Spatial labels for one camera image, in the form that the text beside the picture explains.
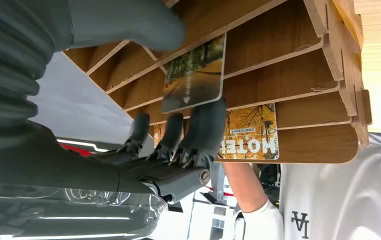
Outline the autumn hotel card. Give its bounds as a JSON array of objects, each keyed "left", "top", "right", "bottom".
[{"left": 216, "top": 102, "right": 280, "bottom": 162}]

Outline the black device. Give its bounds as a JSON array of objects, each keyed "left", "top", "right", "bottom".
[{"left": 257, "top": 163, "right": 282, "bottom": 207}]

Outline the orange picture card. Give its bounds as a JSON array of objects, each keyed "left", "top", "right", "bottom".
[{"left": 152, "top": 122, "right": 185, "bottom": 147}]

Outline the person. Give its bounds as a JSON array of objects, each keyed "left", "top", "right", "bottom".
[{"left": 221, "top": 132, "right": 381, "bottom": 240}]

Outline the red and white object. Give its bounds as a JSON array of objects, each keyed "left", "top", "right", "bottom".
[{"left": 56, "top": 137, "right": 113, "bottom": 158}]

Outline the wooden slotted card rack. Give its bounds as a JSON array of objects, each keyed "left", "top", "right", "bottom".
[{"left": 62, "top": 0, "right": 374, "bottom": 165}]

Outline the right arm ribbed grey sleeve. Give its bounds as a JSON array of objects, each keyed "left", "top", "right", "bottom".
[{"left": 0, "top": 0, "right": 73, "bottom": 134}]

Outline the white machine with grey stand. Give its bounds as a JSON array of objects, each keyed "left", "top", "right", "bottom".
[{"left": 186, "top": 162, "right": 244, "bottom": 240}]

